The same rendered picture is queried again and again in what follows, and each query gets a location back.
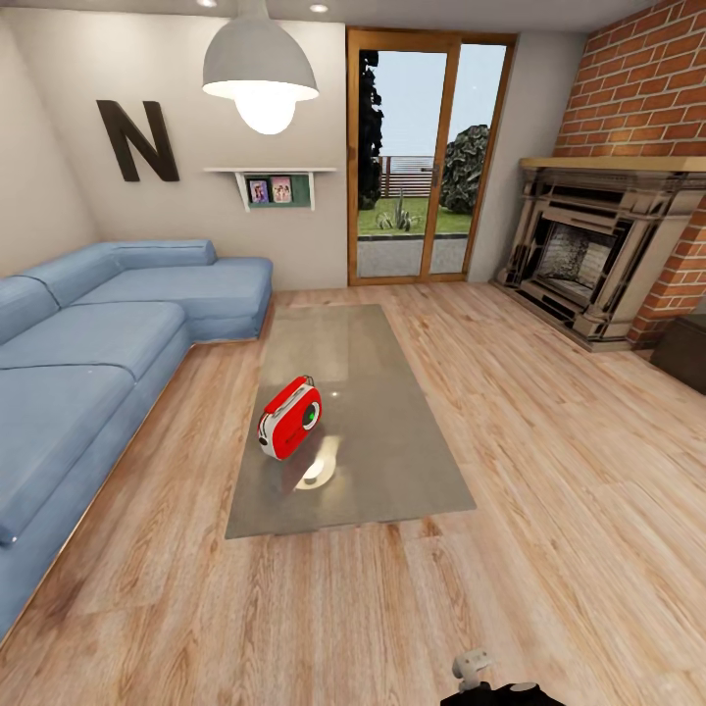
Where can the door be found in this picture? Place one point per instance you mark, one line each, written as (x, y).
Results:
(423, 109)

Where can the coffee table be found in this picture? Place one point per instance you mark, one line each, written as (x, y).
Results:
(377, 453)

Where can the sofa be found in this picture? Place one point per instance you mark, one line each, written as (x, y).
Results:
(88, 342)

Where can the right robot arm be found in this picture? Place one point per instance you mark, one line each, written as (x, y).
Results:
(474, 692)

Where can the room light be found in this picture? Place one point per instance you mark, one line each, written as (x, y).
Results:
(253, 47)

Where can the radio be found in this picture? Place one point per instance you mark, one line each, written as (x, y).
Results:
(289, 418)

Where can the cabinet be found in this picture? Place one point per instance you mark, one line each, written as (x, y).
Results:
(682, 351)

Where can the wood fireplace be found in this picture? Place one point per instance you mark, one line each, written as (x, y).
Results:
(591, 243)

